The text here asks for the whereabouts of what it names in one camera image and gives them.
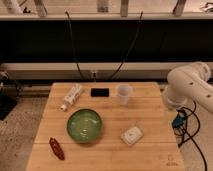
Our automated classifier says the left black hanging cable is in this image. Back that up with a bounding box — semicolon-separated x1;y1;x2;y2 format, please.
64;10;86;81

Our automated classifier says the black floor cable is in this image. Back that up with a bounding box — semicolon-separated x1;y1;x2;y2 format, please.
173;101;209;171

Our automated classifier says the white sponge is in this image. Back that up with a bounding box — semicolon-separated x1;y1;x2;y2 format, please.
121;126;143;145

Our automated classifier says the black rectangular block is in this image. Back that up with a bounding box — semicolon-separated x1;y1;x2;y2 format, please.
91;88;109;97

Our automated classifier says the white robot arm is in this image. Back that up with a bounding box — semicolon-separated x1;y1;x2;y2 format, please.
162;62;213;114

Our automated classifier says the green bowl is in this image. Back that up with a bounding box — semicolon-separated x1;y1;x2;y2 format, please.
67;109;103;143

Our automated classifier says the blue connector box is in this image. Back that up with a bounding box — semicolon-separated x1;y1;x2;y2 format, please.
172;114;185;128

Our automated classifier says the red brown chili toy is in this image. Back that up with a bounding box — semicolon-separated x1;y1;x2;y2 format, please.
49;138;65;160

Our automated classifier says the clear plastic cup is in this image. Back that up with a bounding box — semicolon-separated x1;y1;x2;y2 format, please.
116;84;133;105

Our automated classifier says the dark equipment at left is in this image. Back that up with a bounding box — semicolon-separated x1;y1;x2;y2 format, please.
0;71;21;120

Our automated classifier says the white tube bottle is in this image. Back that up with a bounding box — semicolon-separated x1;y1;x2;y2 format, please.
60;84;83;111

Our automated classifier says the black hanging cable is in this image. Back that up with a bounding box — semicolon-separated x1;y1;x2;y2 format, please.
64;10;86;81
109;10;144;81

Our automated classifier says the right black hanging cable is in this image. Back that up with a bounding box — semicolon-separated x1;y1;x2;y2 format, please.
109;10;144;81

